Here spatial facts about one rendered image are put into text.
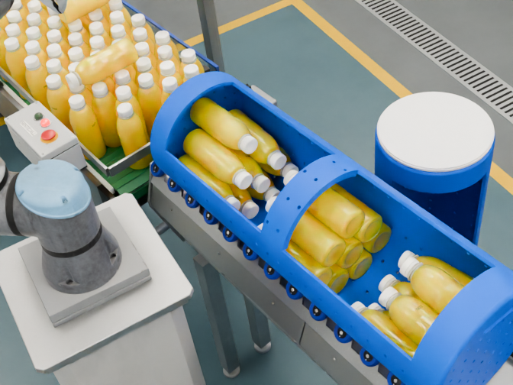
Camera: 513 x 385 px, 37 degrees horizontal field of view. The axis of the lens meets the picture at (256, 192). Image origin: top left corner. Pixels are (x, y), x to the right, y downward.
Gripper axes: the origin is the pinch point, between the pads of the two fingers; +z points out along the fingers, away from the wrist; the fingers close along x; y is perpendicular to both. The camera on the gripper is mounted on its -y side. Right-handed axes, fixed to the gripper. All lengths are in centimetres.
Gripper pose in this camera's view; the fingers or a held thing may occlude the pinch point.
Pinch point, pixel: (59, 11)
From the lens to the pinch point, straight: 176.9
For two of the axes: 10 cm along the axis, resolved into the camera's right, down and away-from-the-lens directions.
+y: -0.3, -8.0, 6.0
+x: -9.9, 1.0, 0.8
